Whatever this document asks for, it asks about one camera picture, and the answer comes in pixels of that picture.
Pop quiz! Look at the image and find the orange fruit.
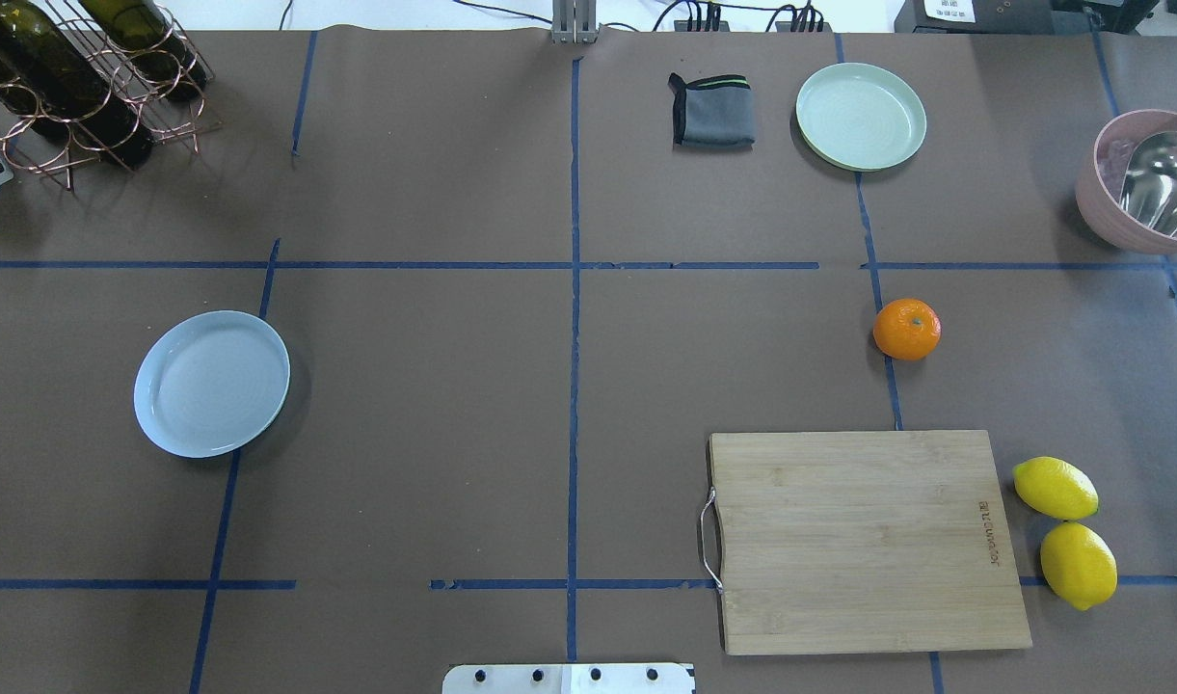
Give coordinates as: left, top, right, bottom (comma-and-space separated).
871, 298, 944, 361

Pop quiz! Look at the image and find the light blue plate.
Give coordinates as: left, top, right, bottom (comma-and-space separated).
133, 311, 291, 460

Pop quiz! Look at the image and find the light green plate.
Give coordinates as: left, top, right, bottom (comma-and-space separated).
794, 62, 927, 173

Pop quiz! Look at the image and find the folded grey cloth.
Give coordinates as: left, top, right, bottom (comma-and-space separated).
669, 73, 756, 151

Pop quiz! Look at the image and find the wooden cutting board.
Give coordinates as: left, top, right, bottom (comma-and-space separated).
706, 431, 1032, 658

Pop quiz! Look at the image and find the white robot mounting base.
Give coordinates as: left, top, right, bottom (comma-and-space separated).
441, 662, 697, 693

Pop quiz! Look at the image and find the yellow lemon near board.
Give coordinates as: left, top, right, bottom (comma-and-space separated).
1012, 456, 1100, 521

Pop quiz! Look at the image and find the yellow lemon outer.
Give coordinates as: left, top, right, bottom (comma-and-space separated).
1038, 521, 1118, 610

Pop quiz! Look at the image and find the pink bowl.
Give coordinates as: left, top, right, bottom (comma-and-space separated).
1076, 109, 1177, 255

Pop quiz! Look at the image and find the dark wine bottle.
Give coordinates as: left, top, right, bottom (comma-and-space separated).
0, 1, 153, 171
80, 1, 206, 104

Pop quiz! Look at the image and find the metal scoop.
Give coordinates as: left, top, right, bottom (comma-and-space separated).
1118, 128, 1177, 236

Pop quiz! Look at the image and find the copper wire bottle rack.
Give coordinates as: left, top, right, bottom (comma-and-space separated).
0, 1, 224, 189

